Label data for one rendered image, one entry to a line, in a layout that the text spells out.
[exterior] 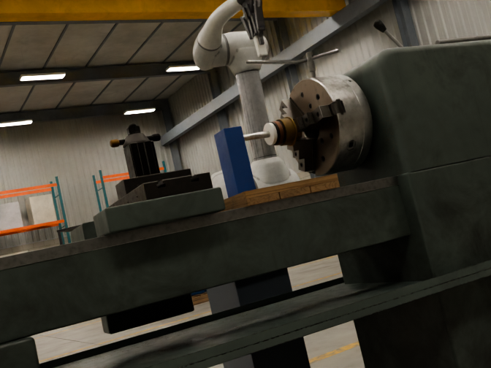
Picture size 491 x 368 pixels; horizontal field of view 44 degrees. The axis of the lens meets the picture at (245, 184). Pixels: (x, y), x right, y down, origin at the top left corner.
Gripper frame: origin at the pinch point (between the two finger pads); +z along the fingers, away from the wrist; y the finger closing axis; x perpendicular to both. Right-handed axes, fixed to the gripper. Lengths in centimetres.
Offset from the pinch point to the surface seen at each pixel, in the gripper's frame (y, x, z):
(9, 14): -976, 53, -508
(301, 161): -1.1, 4.4, 39.8
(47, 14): -983, 125, -509
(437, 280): 30, 18, 85
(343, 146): 15.4, 10.2, 40.2
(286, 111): 0.4, 2.8, 23.0
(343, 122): 18.6, 10.2, 33.6
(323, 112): 16.9, 5.2, 29.4
